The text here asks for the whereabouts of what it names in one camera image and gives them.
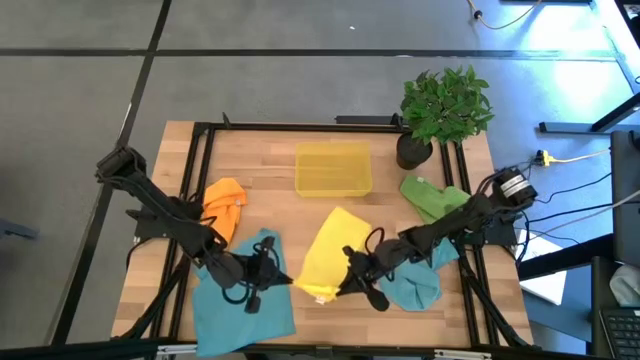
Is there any white cable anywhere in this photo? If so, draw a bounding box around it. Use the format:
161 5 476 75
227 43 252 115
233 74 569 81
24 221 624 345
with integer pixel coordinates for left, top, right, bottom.
544 188 640 236

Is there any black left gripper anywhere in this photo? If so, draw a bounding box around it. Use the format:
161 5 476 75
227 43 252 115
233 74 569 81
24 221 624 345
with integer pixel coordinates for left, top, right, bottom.
243 236 295 296

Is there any crumpled teal microfiber towel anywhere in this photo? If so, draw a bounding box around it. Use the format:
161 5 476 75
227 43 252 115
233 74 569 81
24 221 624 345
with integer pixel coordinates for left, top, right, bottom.
378 237 460 313

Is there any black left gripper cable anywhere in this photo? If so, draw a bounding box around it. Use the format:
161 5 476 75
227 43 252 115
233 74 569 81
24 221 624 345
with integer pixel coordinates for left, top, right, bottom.
221 279 251 307

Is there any yellow translucent plastic bin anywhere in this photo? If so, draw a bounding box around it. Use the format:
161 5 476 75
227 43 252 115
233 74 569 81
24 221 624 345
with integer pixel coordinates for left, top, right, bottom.
294 141 374 198

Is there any dark grey floor object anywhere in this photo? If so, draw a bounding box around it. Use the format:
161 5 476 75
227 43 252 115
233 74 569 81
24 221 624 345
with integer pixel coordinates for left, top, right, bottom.
0 217 40 241

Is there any black aluminium table frame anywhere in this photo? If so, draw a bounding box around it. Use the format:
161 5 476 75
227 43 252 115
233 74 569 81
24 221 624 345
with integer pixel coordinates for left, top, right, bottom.
112 112 539 351

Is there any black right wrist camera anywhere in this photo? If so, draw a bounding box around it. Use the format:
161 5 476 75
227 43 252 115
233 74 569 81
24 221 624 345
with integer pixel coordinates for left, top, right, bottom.
366 288 392 313

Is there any orange microfiber towel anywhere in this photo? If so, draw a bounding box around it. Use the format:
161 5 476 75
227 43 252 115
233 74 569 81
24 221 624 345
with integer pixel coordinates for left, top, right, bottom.
202 177 249 246

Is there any dark grey monitor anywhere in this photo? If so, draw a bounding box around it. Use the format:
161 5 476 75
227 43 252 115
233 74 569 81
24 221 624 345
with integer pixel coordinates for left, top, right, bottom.
609 129 640 267

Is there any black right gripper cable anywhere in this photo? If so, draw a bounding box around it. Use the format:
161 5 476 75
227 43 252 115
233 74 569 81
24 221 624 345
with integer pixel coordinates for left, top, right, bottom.
366 227 387 251

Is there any black rail with silver brackets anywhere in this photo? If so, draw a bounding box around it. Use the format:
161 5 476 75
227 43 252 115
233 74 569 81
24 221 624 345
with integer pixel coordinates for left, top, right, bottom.
0 338 640 360

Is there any large teal microfiber towel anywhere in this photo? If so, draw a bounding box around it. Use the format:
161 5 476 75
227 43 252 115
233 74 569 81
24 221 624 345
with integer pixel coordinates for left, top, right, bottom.
192 228 297 359

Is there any beige cable with black plug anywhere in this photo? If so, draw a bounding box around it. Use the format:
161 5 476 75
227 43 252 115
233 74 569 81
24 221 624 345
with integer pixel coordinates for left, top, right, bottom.
466 0 544 31

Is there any black side desk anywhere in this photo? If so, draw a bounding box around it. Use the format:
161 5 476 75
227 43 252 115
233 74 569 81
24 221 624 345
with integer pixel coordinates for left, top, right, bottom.
517 232 640 360

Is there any pale grey cloth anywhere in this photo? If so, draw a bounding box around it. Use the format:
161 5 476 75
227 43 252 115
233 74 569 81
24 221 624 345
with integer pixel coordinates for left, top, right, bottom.
609 263 640 308

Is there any black desk leg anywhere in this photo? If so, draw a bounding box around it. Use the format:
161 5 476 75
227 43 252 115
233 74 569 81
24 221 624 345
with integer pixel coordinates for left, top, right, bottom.
538 92 640 135

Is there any black keyboard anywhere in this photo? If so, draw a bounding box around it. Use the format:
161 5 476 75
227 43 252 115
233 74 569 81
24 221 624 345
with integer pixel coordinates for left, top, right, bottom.
598 307 640 359

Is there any yellow power plug with cable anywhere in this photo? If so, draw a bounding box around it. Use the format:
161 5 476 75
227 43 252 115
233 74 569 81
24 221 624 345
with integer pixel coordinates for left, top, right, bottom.
533 147 612 169

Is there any green plant in black pot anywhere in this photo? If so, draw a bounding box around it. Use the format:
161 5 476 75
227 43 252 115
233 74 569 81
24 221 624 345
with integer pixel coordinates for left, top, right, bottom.
395 64 496 171

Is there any yellow microfiber towel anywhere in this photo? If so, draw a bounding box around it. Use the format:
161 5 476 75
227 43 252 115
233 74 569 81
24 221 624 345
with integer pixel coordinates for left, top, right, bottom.
293 206 374 305

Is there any thin black cable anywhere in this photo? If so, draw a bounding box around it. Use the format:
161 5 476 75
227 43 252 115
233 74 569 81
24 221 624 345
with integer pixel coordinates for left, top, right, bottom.
534 172 614 206

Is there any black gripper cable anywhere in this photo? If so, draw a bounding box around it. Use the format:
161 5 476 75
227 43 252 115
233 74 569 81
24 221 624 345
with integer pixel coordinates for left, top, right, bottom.
366 227 387 251
221 279 251 307

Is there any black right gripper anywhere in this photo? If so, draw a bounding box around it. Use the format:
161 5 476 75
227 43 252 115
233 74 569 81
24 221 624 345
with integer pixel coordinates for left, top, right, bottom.
337 244 385 298

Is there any green microfiber towel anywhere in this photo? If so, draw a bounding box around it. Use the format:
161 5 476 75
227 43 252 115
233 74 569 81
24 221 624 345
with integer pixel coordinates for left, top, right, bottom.
399 174 471 225

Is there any white box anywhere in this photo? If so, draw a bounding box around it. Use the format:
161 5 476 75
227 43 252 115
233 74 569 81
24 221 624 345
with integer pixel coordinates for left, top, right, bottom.
517 233 569 307

